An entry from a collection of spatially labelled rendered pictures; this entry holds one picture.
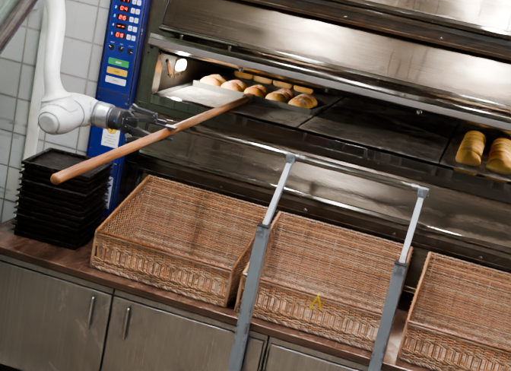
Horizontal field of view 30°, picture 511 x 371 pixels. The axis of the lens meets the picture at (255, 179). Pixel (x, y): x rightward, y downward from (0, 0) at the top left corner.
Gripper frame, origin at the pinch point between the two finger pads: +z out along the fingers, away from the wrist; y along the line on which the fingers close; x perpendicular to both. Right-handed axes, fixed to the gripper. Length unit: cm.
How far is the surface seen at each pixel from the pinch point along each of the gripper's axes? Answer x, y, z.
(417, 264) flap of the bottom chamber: -64, 42, 90
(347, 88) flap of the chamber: -48, -22, 50
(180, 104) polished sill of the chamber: -62, 2, -18
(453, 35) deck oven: -63, -48, 82
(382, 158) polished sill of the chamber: -62, 4, 67
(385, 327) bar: -3, 47, 88
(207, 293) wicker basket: -12, 58, 22
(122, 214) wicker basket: -36, 46, -25
